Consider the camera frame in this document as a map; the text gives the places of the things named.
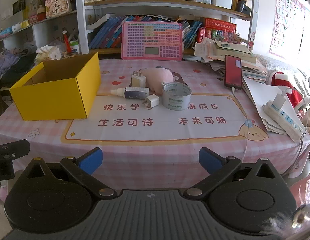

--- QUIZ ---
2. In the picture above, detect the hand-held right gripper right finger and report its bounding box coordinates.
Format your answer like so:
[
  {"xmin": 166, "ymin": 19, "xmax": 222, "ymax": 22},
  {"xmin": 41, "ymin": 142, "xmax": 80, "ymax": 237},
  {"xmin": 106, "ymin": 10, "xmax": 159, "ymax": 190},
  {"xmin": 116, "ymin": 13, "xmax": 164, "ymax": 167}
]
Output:
[{"xmin": 184, "ymin": 147, "xmax": 282, "ymax": 201}]

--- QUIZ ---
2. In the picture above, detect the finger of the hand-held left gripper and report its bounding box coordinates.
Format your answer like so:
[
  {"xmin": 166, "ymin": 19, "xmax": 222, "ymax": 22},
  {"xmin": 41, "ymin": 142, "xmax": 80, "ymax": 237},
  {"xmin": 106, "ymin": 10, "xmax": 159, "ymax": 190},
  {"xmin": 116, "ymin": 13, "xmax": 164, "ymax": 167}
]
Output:
[{"xmin": 0, "ymin": 139, "xmax": 31, "ymax": 162}]

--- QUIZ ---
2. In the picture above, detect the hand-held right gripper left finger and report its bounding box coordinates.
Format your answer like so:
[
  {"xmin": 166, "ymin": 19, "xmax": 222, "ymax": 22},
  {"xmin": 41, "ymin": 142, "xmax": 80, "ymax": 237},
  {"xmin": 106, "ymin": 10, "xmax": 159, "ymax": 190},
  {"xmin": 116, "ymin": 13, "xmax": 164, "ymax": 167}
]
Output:
[{"xmin": 20, "ymin": 148, "xmax": 118, "ymax": 202}]

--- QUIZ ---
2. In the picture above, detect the clear packing tape roll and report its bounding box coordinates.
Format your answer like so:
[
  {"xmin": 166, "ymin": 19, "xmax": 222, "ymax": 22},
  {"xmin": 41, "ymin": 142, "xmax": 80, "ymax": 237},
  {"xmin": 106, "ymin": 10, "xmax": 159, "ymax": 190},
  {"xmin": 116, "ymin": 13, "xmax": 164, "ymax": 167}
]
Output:
[{"xmin": 162, "ymin": 81, "xmax": 192, "ymax": 111}]

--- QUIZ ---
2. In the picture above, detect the yellow cardboard box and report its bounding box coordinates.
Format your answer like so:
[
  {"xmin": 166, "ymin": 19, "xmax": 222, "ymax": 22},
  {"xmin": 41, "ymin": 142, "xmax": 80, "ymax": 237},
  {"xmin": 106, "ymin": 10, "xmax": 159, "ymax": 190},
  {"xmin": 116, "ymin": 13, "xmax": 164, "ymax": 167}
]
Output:
[{"xmin": 9, "ymin": 52, "xmax": 102, "ymax": 121}]

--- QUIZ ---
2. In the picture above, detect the small white cube charger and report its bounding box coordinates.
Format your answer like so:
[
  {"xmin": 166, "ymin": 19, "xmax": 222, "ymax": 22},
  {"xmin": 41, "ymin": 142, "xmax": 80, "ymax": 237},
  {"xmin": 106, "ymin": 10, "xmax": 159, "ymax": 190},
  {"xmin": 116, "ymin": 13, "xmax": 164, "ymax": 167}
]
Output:
[{"xmin": 141, "ymin": 94, "xmax": 160, "ymax": 109}]

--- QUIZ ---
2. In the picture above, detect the large white rounded charger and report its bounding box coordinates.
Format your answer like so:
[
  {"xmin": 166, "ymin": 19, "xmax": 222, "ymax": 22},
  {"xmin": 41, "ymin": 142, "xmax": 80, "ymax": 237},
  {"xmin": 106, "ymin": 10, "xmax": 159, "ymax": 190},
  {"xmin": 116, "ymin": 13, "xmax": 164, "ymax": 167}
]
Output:
[{"xmin": 131, "ymin": 71, "xmax": 149, "ymax": 88}]

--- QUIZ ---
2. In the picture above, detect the pink plush toy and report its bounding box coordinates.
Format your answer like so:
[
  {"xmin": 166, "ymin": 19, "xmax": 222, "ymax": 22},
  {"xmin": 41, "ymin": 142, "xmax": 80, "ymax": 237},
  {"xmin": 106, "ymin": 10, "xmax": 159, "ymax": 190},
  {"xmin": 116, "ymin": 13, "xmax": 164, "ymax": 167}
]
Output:
[{"xmin": 142, "ymin": 66, "xmax": 174, "ymax": 96}]

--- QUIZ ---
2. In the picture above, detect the pink checked printed tablecloth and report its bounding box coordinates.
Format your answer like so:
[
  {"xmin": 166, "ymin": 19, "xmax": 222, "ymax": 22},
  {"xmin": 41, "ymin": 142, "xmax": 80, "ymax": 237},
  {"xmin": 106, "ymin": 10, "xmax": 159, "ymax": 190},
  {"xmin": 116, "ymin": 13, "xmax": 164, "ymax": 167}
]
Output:
[{"xmin": 0, "ymin": 55, "xmax": 310, "ymax": 202}]

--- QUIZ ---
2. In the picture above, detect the stack of white papers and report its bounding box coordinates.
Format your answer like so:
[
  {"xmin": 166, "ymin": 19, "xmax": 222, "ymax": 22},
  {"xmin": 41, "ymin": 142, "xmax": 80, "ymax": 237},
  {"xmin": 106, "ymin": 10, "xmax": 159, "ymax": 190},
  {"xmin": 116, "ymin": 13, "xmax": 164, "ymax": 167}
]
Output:
[{"xmin": 241, "ymin": 76, "xmax": 296, "ymax": 133}]

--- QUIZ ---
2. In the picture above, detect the pile of clothes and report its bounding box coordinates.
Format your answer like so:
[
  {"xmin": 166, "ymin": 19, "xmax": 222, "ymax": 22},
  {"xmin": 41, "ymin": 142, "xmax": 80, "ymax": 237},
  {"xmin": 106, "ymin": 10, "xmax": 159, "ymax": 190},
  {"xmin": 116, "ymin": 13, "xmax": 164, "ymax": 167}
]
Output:
[{"xmin": 0, "ymin": 49, "xmax": 38, "ymax": 81}]

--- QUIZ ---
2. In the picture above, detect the white power strip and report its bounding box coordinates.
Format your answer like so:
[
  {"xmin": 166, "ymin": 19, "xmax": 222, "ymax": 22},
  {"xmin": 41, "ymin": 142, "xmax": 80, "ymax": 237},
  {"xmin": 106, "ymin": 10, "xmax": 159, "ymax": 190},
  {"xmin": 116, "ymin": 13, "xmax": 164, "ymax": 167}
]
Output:
[{"xmin": 260, "ymin": 101, "xmax": 306, "ymax": 142}]

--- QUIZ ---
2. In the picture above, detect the white plug adapter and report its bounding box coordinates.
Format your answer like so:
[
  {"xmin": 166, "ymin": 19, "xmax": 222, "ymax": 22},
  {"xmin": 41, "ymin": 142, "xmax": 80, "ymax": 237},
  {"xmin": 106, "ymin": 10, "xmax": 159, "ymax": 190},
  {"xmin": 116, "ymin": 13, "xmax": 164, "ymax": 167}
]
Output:
[{"xmin": 272, "ymin": 89, "xmax": 289, "ymax": 109}]

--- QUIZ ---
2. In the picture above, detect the red smartphone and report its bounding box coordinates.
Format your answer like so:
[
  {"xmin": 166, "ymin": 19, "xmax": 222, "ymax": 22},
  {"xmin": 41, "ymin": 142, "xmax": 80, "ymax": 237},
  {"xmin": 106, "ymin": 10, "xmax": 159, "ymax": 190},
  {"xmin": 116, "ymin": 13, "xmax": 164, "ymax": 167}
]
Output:
[{"xmin": 224, "ymin": 54, "xmax": 243, "ymax": 90}]

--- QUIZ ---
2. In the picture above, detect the crumpled plastic bag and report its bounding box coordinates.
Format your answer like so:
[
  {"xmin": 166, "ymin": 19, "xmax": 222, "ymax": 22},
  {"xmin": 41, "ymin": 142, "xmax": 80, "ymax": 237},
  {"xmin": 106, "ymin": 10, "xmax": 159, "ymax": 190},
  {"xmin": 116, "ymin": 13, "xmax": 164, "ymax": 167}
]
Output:
[{"xmin": 35, "ymin": 45, "xmax": 62, "ymax": 61}]

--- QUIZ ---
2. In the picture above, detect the red white plush cloth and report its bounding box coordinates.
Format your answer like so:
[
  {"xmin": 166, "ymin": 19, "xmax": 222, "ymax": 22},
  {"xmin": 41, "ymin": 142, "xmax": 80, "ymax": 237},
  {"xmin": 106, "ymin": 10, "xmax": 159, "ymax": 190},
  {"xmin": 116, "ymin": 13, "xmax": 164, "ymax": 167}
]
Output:
[{"xmin": 267, "ymin": 71, "xmax": 304, "ymax": 108}]

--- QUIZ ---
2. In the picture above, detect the pile of books and papers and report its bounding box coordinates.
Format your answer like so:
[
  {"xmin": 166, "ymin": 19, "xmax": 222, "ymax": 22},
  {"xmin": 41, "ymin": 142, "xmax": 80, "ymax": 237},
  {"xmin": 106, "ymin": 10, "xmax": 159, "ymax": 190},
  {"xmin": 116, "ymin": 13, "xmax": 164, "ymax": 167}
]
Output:
[{"xmin": 194, "ymin": 36, "xmax": 269, "ymax": 83}]

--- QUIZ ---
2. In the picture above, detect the white green jar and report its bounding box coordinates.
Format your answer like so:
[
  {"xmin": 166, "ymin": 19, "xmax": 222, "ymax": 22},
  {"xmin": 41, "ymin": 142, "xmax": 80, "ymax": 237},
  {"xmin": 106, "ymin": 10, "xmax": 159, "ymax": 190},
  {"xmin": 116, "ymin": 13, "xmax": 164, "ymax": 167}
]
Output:
[{"xmin": 69, "ymin": 40, "xmax": 80, "ymax": 54}]

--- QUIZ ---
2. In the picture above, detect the dried flower bunch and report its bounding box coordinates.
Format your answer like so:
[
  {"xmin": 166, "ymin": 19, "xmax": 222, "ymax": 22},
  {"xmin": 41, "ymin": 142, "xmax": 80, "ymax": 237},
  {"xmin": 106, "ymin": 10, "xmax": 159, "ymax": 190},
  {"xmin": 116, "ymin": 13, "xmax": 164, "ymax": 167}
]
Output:
[{"xmin": 214, "ymin": 31, "xmax": 244, "ymax": 45}]

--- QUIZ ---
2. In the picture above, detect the row of thin books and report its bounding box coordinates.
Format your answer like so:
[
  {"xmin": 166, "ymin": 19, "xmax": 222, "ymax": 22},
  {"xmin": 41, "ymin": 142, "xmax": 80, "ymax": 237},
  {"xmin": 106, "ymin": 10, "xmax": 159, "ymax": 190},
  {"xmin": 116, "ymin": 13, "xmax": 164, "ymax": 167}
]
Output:
[{"xmin": 181, "ymin": 19, "xmax": 203, "ymax": 50}]

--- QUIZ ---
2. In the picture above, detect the row of blue books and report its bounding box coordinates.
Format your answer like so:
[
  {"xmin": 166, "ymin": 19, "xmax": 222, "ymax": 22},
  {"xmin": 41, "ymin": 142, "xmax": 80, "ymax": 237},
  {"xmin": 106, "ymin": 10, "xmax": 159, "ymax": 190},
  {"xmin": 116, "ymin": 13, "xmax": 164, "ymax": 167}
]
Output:
[{"xmin": 89, "ymin": 15, "xmax": 128, "ymax": 50}]

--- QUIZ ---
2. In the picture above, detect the pink learning keyboard tablet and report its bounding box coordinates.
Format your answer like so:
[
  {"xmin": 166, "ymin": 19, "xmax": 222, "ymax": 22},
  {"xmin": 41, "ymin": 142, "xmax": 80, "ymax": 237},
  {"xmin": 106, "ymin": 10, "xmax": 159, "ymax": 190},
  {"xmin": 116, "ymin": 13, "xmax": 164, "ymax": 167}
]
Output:
[{"xmin": 121, "ymin": 21, "xmax": 183, "ymax": 61}]

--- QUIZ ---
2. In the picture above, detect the thick red book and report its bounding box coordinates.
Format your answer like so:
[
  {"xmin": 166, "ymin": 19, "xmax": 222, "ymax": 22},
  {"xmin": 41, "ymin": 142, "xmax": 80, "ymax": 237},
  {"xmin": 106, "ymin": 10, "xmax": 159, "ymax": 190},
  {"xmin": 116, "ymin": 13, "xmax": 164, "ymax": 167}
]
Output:
[{"xmin": 200, "ymin": 17, "xmax": 237, "ymax": 34}]

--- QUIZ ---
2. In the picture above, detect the white bookshelf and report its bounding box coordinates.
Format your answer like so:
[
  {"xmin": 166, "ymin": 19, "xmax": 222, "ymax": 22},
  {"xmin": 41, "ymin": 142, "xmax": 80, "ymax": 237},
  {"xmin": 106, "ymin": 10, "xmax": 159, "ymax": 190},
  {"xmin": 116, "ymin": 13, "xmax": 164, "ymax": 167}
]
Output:
[{"xmin": 75, "ymin": 0, "xmax": 261, "ymax": 56}]

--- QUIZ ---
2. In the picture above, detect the pink doll ornament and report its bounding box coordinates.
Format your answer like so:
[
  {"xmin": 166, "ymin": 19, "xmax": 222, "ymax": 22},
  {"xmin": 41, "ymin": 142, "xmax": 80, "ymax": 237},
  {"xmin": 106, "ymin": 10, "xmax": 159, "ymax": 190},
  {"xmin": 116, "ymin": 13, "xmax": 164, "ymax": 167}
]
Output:
[{"xmin": 45, "ymin": 0, "xmax": 73, "ymax": 18}]

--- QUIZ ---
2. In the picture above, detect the small black box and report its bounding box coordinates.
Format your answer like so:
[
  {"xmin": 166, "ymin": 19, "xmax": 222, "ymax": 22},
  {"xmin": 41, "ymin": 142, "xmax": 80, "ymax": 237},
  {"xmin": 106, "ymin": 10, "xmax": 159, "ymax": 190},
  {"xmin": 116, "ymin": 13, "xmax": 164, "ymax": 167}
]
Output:
[{"xmin": 236, "ymin": 0, "xmax": 252, "ymax": 16}]

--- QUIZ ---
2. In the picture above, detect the white charging cable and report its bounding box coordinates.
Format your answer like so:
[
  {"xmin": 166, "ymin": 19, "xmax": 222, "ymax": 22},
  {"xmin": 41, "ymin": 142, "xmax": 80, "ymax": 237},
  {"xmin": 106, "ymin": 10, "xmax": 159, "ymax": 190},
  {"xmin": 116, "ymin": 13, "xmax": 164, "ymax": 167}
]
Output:
[{"xmin": 231, "ymin": 87, "xmax": 250, "ymax": 163}]

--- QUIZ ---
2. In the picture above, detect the alphabet wall poster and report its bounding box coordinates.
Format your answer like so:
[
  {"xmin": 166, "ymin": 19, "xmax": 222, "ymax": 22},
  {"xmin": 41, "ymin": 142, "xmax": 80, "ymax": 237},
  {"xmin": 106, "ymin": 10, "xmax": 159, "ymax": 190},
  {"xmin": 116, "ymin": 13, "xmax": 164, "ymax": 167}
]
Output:
[{"xmin": 269, "ymin": 0, "xmax": 306, "ymax": 58}]

